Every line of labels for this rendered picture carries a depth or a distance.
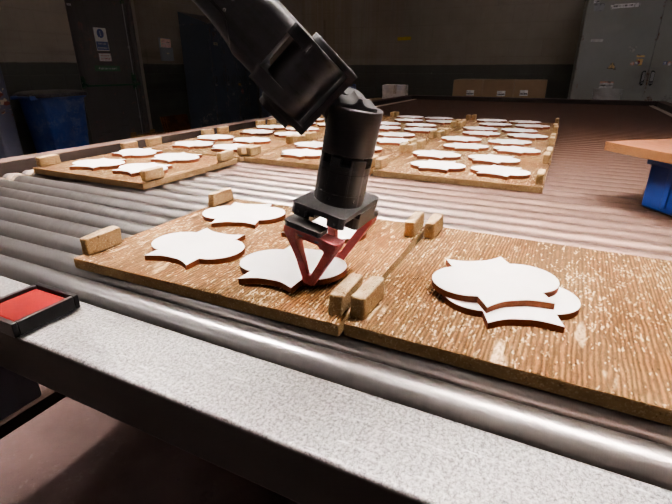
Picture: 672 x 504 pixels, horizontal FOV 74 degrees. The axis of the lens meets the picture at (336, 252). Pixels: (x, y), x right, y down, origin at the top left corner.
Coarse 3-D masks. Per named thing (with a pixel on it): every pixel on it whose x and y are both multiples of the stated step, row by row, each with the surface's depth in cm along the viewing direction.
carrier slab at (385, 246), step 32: (192, 224) 76; (384, 224) 76; (96, 256) 63; (128, 256) 63; (352, 256) 63; (384, 256) 63; (160, 288) 56; (192, 288) 54; (224, 288) 53; (256, 288) 53; (320, 288) 53; (288, 320) 49; (320, 320) 47
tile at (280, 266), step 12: (264, 252) 62; (276, 252) 61; (288, 252) 61; (312, 252) 61; (240, 264) 58; (252, 264) 58; (264, 264) 57; (276, 264) 57; (288, 264) 57; (312, 264) 57; (336, 264) 56; (252, 276) 54; (264, 276) 54; (276, 276) 54; (288, 276) 54; (300, 276) 53; (324, 276) 53; (336, 276) 53; (288, 288) 51
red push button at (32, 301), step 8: (24, 296) 53; (32, 296) 53; (40, 296) 53; (48, 296) 53; (56, 296) 53; (0, 304) 51; (8, 304) 51; (16, 304) 51; (24, 304) 51; (32, 304) 51; (40, 304) 51; (48, 304) 51; (0, 312) 50; (8, 312) 50; (16, 312) 50; (24, 312) 50; (32, 312) 50
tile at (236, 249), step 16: (160, 240) 66; (176, 240) 66; (192, 240) 66; (208, 240) 66; (224, 240) 66; (240, 240) 68; (160, 256) 61; (176, 256) 60; (192, 256) 60; (208, 256) 60; (224, 256) 60; (240, 256) 62
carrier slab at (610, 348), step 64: (448, 256) 63; (512, 256) 63; (576, 256) 63; (640, 256) 63; (384, 320) 47; (448, 320) 47; (576, 320) 47; (640, 320) 47; (576, 384) 37; (640, 384) 37
